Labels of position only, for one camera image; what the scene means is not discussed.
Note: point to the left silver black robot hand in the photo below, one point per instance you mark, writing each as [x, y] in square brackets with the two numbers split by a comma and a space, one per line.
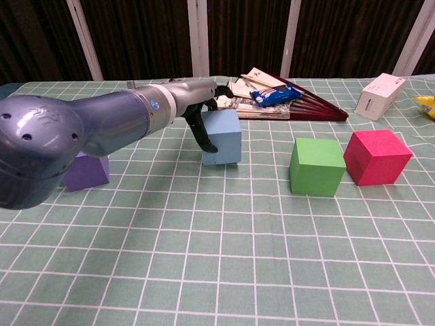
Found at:
[193, 96]

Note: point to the light blue foam cube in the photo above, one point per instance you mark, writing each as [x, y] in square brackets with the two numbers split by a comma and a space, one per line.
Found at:
[226, 139]

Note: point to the purple foam cube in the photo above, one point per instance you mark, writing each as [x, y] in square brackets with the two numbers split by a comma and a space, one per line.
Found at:
[88, 173]

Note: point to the green foam cube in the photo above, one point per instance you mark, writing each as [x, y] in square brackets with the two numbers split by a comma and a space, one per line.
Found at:
[316, 166]

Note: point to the red foam cube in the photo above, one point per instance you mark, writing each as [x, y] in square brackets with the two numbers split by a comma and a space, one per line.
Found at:
[377, 159]

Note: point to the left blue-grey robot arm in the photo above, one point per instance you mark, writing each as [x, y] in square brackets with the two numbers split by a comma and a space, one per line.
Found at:
[68, 136]

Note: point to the dark pleated curtain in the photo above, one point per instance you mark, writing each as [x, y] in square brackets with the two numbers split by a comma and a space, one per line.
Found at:
[146, 37]

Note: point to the blue snack wrapper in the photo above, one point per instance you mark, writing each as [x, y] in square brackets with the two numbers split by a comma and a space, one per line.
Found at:
[273, 95]

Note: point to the painted paper folding fan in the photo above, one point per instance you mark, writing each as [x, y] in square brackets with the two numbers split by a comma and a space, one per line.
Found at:
[306, 107]

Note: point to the green checked tablecloth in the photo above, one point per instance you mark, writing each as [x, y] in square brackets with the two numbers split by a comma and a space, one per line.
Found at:
[217, 244]

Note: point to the white cardboard box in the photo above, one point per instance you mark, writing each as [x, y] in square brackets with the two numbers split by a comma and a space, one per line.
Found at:
[377, 98]

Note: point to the yellow snack bag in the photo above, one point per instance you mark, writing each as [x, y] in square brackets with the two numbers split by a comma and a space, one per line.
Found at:
[428, 105]

